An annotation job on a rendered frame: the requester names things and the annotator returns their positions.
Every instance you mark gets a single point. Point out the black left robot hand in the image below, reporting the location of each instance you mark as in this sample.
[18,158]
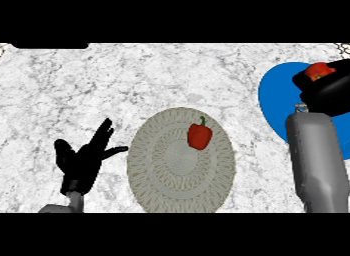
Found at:
[81,166]

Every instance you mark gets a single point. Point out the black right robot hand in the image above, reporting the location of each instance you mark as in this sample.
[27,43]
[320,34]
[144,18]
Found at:
[336,93]

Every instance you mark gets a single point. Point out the red tomato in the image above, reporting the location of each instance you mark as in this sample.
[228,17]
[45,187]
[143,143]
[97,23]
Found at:
[318,70]

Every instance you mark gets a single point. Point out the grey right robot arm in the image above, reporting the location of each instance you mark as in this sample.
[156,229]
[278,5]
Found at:
[317,160]

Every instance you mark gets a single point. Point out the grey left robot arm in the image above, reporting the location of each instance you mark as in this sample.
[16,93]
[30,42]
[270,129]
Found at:
[73,201]

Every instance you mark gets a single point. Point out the blue round placemat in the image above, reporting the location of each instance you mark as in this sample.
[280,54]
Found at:
[274,96]

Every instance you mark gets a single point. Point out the grey patterned round plate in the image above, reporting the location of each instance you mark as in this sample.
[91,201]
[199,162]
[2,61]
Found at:
[174,180]

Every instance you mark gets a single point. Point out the red bell pepper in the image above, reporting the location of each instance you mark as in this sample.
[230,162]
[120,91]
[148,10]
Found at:
[199,135]

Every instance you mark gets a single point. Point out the black appliance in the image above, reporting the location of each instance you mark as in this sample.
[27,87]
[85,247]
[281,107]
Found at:
[48,45]

